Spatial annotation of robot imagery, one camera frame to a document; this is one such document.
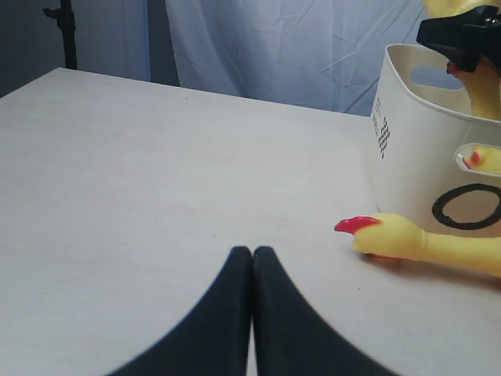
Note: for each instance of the black light stand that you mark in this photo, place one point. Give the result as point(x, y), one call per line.
point(65, 21)

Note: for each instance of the yellow rubber chicken with red band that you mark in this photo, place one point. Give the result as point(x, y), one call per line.
point(393, 238)

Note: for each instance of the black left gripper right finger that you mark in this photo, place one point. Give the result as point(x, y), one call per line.
point(290, 337)

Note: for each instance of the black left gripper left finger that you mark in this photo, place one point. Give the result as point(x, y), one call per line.
point(213, 338)

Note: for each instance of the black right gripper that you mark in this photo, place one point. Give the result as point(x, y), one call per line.
point(466, 39)

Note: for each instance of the white bin with O mark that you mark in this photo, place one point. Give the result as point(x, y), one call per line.
point(421, 136)

